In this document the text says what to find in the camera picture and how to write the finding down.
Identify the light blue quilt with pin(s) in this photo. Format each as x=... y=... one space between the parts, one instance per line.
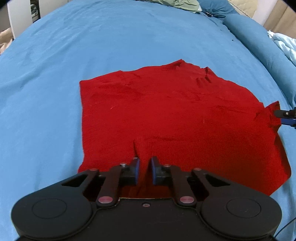
x=285 y=43

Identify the blue rolled blanket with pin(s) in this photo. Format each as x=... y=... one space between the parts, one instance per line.
x=255 y=38

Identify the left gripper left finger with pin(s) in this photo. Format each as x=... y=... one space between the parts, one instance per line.
x=65 y=208

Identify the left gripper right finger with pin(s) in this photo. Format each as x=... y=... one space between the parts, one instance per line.
x=221 y=208

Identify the white cabinet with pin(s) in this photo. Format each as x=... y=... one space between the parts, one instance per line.
x=22 y=14

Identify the blue bed sheet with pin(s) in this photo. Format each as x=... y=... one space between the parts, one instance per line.
x=40 y=74

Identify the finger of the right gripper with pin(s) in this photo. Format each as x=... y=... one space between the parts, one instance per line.
x=288 y=122
x=285 y=113

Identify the dark blue pillow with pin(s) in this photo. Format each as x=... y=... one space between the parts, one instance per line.
x=217 y=8

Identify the red cloth garment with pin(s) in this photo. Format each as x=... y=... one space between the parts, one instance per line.
x=186 y=116

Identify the green garment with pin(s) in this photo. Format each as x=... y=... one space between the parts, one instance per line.
x=187 y=5

